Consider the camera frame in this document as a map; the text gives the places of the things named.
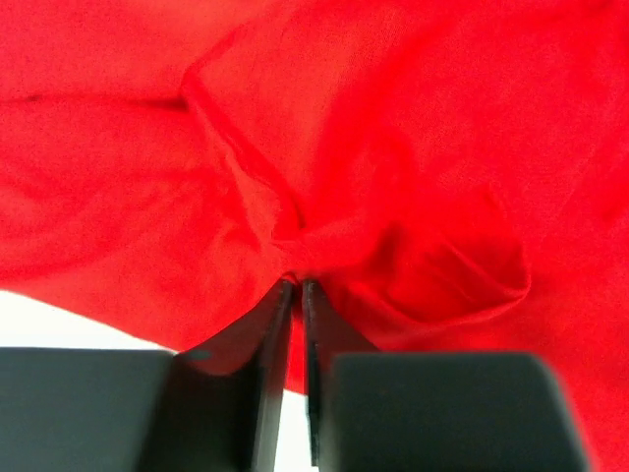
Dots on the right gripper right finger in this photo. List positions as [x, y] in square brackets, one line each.
[371, 410]

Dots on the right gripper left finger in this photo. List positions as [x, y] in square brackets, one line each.
[215, 407]

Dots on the red t shirt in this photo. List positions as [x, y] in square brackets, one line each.
[454, 172]

